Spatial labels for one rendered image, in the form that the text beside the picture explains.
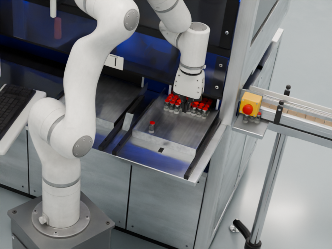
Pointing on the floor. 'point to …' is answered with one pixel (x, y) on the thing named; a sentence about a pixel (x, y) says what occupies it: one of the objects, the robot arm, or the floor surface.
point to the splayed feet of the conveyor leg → (236, 227)
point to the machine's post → (227, 117)
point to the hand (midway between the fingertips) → (185, 105)
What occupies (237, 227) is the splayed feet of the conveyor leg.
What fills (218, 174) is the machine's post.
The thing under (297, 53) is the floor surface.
